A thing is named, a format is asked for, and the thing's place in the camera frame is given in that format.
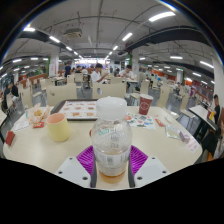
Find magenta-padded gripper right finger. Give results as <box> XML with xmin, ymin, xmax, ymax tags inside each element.
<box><xmin>127</xmin><ymin>144</ymin><xmax>171</xmax><ymax>189</ymax></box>

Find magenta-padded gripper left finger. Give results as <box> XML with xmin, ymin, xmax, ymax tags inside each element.
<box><xmin>54</xmin><ymin>144</ymin><xmax>98</xmax><ymax>190</ymax></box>

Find clear tea bottle white cap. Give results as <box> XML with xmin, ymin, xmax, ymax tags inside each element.
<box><xmin>90</xmin><ymin>96</ymin><xmax>133</xmax><ymax>184</ymax></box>

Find clear wrapped packet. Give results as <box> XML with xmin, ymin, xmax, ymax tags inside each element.
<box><xmin>165</xmin><ymin>124</ymin><xmax>183</xmax><ymax>141</ymax></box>

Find yellow mug pink inside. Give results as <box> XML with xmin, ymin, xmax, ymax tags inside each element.
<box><xmin>45</xmin><ymin>112</ymin><xmax>72</xmax><ymax>143</ymax></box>

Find white paper receipt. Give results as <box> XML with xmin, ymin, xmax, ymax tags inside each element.
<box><xmin>186</xmin><ymin>138</ymin><xmax>201</xmax><ymax>154</ymax></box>

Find red sauce packet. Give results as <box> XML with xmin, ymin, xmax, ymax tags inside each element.
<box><xmin>154</xmin><ymin>118</ymin><xmax>166</xmax><ymax>128</ymax></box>

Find colourful sticker leaflet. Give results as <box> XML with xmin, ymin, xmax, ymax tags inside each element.
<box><xmin>124</xmin><ymin>112</ymin><xmax>157</xmax><ymax>131</ymax></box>

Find printed paper tray liner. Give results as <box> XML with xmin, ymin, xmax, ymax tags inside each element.
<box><xmin>58</xmin><ymin>100</ymin><xmax>99</xmax><ymax>120</ymax></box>

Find red paper cup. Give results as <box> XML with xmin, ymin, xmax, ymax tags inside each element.
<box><xmin>138</xmin><ymin>93</ymin><xmax>154</xmax><ymax>116</ymax></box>

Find white paper card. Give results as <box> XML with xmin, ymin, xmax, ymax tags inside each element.
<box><xmin>13</xmin><ymin>119</ymin><xmax>31</xmax><ymax>132</ymax></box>

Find beige chair with round hole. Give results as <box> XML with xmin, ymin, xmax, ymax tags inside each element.
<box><xmin>91</xmin><ymin>82</ymin><xmax>127</xmax><ymax>100</ymax></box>
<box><xmin>46</xmin><ymin>83</ymin><xmax>78</xmax><ymax>107</ymax></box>

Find beige neighbouring table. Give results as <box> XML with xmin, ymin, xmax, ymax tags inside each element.
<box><xmin>0</xmin><ymin>109</ymin><xmax>8</xmax><ymax>128</ymax></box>
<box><xmin>198</xmin><ymin>104</ymin><xmax>219</xmax><ymax>132</ymax></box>

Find group of beige chairs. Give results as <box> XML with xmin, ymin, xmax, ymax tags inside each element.
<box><xmin>16</xmin><ymin>71</ymin><xmax>201</xmax><ymax>114</ymax></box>

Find person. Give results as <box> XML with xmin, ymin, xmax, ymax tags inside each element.
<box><xmin>119</xmin><ymin>64</ymin><xmax>136</xmax><ymax>81</ymax></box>
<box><xmin>9</xmin><ymin>82</ymin><xmax>20</xmax><ymax>99</ymax></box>
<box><xmin>211</xmin><ymin>94</ymin><xmax>222</xmax><ymax>125</ymax></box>
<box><xmin>90</xmin><ymin>63</ymin><xmax>109</xmax><ymax>84</ymax></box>
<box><xmin>1</xmin><ymin>84</ymin><xmax>13</xmax><ymax>113</ymax></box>
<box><xmin>64</xmin><ymin>61</ymin><xmax>73</xmax><ymax>78</ymax></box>

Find ceiling air conditioner unit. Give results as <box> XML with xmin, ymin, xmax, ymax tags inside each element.
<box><xmin>63</xmin><ymin>28</ymin><xmax>83</xmax><ymax>39</ymax></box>

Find group of ceiling lights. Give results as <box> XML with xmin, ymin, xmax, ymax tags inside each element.
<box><xmin>0</xmin><ymin>10</ymin><xmax>216</xmax><ymax>86</ymax></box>

